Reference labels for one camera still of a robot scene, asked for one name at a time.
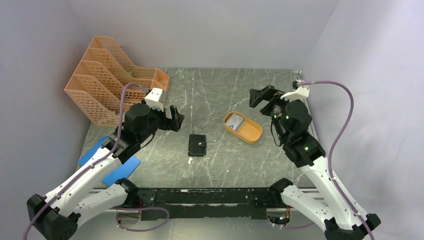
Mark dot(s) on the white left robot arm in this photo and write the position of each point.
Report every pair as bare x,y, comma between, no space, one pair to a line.
59,213

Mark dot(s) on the blue folder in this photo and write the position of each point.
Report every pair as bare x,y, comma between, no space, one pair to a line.
123,171

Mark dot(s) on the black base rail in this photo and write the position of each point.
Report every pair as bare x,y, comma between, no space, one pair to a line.
255,203

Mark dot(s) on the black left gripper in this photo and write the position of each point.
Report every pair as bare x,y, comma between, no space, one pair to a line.
173,123

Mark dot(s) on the orange mesh file organizer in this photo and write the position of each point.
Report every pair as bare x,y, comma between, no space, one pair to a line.
98,81

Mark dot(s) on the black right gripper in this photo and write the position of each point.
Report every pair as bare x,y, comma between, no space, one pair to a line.
256,95

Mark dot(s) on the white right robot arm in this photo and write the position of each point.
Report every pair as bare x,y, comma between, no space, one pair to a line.
340,217

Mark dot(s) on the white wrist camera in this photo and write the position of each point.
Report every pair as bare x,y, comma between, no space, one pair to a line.
300,92
156,98

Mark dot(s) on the orange oval tray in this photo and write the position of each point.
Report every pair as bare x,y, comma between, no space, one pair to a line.
249,132

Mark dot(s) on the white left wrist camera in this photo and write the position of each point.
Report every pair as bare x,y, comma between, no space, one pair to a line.
156,98

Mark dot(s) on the black leather card holder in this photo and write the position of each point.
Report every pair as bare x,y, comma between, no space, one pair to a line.
197,145

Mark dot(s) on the credit card in tray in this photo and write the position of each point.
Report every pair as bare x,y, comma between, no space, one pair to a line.
234,121

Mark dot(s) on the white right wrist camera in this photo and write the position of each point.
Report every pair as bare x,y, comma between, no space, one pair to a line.
300,92

